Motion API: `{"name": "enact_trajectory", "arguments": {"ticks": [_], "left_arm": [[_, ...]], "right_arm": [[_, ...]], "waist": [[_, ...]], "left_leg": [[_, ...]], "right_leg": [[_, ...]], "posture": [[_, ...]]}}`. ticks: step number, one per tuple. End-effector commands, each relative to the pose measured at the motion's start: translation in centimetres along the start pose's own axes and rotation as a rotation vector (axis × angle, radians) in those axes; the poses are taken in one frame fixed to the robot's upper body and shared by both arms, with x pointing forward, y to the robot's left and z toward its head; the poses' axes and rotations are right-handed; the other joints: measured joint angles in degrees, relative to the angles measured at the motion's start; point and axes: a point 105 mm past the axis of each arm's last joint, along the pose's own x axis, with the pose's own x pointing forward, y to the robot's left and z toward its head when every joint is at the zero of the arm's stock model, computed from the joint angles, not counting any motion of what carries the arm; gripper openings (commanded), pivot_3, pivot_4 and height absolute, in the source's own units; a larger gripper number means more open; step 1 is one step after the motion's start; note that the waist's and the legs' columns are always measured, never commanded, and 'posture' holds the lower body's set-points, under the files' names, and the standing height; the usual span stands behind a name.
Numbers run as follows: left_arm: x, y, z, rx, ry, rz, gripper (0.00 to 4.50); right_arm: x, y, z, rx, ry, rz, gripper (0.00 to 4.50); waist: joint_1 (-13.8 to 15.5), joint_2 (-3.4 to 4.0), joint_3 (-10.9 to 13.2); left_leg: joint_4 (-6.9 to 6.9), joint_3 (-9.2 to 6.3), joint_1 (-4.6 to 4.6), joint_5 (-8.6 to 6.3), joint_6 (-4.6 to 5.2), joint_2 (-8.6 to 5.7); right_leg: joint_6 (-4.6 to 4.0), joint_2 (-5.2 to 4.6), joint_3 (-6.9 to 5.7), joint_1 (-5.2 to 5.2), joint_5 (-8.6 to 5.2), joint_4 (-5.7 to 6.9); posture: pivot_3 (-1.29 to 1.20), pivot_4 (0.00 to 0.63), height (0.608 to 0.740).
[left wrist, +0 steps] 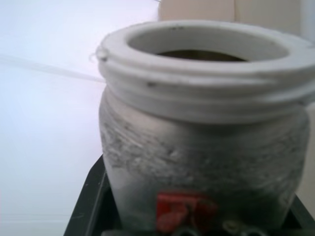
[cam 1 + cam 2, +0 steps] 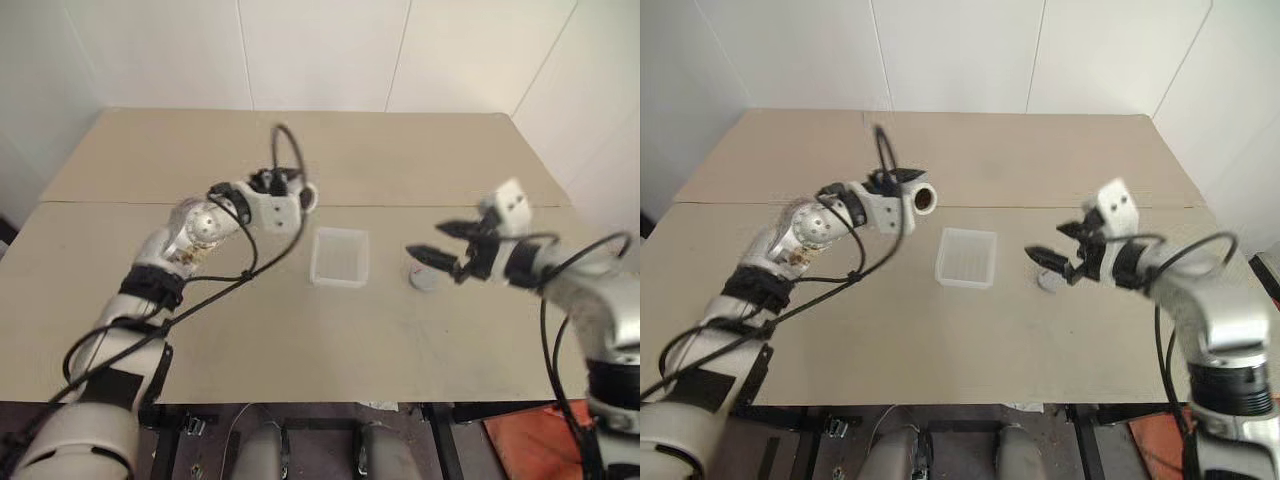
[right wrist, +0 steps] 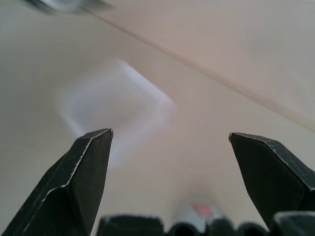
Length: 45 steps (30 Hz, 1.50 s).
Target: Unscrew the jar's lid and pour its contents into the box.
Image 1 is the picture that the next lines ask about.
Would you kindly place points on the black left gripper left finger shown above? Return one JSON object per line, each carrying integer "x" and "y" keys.
{"x": 92, "y": 204}

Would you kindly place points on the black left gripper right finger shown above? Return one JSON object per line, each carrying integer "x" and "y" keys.
{"x": 299, "y": 216}

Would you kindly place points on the white plastic jar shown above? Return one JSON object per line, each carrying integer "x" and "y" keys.
{"x": 197, "y": 118}

